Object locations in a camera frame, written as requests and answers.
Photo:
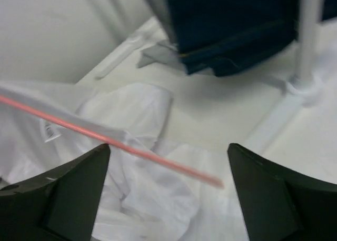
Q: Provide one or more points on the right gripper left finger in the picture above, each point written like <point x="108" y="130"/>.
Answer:
<point x="60" y="204"/>

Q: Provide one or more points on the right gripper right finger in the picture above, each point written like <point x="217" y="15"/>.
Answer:
<point x="278" y="203"/>

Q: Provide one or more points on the white shirt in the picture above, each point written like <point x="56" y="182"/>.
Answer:
<point x="141" y="200"/>

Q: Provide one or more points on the pink wire hanger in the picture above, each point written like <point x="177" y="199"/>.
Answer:
<point x="177" y="167"/>

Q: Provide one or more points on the grey shirt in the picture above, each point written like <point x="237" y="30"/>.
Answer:
<point x="164" y="51"/>

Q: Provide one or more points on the white clothes rack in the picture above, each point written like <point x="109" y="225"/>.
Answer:
<point x="250" y="107"/>

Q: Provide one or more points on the navy denim garment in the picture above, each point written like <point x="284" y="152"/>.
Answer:
<point x="230" y="36"/>

